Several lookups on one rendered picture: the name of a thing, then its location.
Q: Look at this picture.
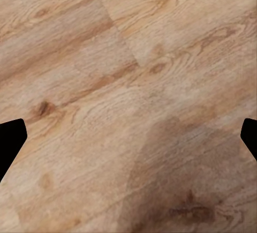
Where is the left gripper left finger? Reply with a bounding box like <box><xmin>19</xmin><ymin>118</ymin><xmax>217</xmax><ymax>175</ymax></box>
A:
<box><xmin>0</xmin><ymin>118</ymin><xmax>27</xmax><ymax>182</ymax></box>

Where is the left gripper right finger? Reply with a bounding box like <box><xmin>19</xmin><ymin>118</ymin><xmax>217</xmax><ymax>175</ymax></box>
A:
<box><xmin>240</xmin><ymin>118</ymin><xmax>257</xmax><ymax>160</ymax></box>

